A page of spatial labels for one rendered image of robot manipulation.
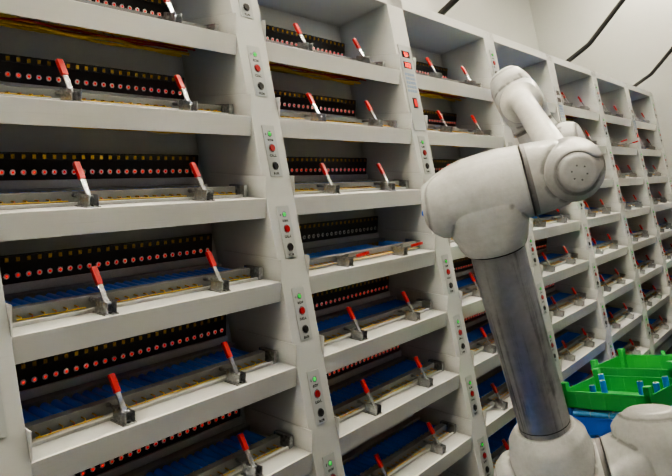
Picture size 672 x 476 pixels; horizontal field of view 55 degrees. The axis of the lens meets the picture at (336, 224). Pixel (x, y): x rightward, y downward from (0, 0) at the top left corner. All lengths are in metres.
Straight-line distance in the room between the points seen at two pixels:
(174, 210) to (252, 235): 0.27
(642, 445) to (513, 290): 0.38
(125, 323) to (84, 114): 0.38
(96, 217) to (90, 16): 0.38
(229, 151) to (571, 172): 0.80
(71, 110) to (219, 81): 0.46
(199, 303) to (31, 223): 0.36
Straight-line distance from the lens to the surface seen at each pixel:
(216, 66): 1.62
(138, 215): 1.27
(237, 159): 1.56
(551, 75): 3.42
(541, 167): 1.16
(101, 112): 1.29
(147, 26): 1.43
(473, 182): 1.16
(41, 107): 1.23
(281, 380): 1.47
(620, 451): 1.40
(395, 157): 2.11
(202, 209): 1.37
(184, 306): 1.30
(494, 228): 1.17
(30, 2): 1.30
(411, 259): 1.93
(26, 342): 1.14
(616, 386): 2.42
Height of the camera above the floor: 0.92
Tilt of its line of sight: 3 degrees up
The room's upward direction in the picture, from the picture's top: 11 degrees counter-clockwise
